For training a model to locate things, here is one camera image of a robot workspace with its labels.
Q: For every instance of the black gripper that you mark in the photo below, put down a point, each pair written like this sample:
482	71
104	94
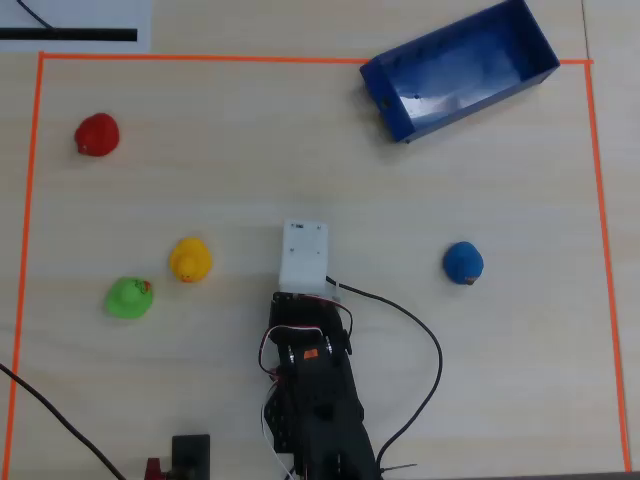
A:
288	306

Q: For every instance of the blue rubber duck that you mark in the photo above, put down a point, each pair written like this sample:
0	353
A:
462	262

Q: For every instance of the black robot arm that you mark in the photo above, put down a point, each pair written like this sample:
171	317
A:
325	405

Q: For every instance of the yellow rubber duck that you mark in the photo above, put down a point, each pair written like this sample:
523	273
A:
190	260

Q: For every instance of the green rubber duck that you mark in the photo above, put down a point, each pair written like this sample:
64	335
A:
129	299

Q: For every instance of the blue open box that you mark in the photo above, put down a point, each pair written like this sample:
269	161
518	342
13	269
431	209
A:
450	90

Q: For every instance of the red rubber duck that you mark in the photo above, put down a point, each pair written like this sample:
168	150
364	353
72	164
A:
97	135

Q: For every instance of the black clamp block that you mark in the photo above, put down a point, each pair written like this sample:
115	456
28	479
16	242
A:
190	455

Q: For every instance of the orange tape strip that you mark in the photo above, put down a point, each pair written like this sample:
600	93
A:
25	250
250	58
602	225

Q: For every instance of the black bar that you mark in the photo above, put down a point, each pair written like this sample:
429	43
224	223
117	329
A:
90	35

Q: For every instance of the white paper sheet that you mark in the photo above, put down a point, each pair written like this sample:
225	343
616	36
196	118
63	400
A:
100	15

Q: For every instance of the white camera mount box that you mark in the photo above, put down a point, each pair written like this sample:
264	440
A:
302	255

